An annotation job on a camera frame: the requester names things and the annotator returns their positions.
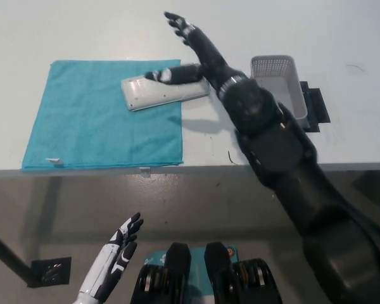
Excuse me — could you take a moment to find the black table foot plate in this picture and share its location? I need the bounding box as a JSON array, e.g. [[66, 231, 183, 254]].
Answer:
[[27, 256, 72, 288]]

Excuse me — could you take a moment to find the white grey calculator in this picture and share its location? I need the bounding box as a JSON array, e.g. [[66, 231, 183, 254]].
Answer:
[[120, 65, 211, 112]]

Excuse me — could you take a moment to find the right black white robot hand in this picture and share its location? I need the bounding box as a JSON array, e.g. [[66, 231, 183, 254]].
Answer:
[[144, 11, 245, 96]]

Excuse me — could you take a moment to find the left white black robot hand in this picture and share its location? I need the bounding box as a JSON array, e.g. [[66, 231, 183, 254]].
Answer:
[[75, 212, 145, 300]]

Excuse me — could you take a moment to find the small grey perforated plastic basket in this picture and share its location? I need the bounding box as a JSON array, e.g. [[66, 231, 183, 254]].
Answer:
[[250, 55, 308, 126]]

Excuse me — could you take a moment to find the black table leg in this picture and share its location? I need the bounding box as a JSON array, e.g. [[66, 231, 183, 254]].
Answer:
[[0, 225, 32, 281]]

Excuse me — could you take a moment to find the teal microfibre cloth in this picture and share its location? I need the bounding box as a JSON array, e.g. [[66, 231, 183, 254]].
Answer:
[[20, 59, 184, 174]]

